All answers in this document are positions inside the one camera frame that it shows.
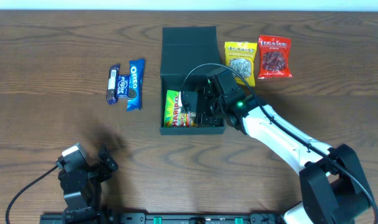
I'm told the Haribo worms candy bag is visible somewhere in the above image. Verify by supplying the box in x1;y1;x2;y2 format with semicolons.
163;90;197;128

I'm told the yellow candy bag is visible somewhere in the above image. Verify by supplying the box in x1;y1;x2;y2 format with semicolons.
224;42;257;87

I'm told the dark green lidded box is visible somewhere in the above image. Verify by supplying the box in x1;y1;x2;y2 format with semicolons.
160;26;225;135

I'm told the blue Oreo cookie pack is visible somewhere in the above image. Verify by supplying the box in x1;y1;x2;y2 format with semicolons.
126;58;145;111

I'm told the red candy bag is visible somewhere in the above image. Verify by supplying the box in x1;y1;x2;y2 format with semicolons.
258;35;292;79

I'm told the dark purple snack bar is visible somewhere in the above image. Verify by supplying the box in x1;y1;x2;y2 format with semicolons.
106;64;120;105

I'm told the blue Eclipse mint pack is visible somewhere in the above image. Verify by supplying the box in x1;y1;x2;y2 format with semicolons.
116;75;130;98

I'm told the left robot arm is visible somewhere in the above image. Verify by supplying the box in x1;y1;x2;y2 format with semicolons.
56;143;120;223

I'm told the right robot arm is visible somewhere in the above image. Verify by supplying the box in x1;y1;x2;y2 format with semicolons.
181;70;378;223

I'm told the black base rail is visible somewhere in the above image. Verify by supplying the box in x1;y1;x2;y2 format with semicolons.
39;213;285;224

